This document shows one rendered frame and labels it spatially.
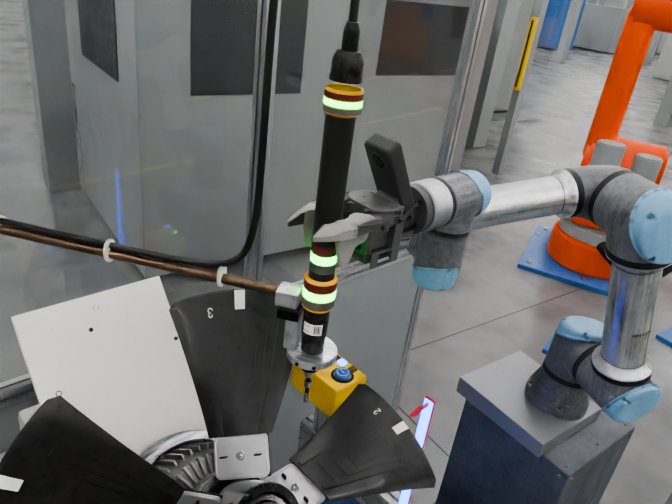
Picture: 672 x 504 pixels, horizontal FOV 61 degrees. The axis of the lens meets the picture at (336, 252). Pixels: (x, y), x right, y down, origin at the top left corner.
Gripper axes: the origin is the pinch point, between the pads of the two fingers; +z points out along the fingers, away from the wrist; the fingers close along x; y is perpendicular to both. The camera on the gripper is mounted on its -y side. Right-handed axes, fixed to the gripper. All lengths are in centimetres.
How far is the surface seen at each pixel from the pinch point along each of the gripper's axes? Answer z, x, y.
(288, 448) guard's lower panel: -67, 70, 140
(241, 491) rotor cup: 7.8, -0.4, 40.3
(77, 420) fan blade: 25.1, 10.6, 25.6
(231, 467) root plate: 5.3, 5.7, 42.7
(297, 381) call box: -34, 35, 65
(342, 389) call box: -36, 21, 59
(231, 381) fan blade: 1.2, 12.5, 32.5
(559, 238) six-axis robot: -373, 114, 144
